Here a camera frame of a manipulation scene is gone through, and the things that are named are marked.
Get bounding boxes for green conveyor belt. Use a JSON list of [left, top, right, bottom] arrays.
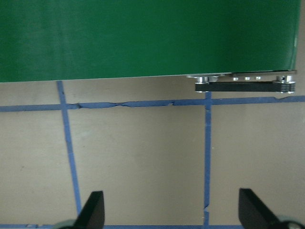
[[0, 0, 301, 95]]

